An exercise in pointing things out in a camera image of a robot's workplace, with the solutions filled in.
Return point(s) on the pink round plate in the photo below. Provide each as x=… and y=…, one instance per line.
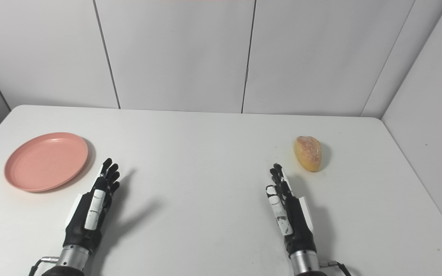
x=44, y=163

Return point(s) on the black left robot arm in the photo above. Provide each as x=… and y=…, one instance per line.
x=71, y=262

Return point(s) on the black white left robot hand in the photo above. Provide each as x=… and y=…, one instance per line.
x=79, y=226

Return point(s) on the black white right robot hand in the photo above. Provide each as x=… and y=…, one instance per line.
x=299, y=230

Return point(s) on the golden bread roll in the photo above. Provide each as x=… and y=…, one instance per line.
x=308, y=153

